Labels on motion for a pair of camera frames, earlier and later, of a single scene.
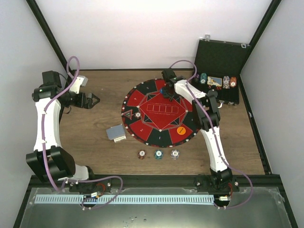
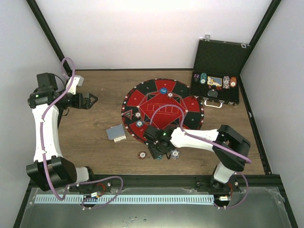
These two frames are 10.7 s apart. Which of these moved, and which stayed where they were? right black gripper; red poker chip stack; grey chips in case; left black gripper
Moved: right black gripper
Stayed: red poker chip stack; left black gripper; grey chips in case
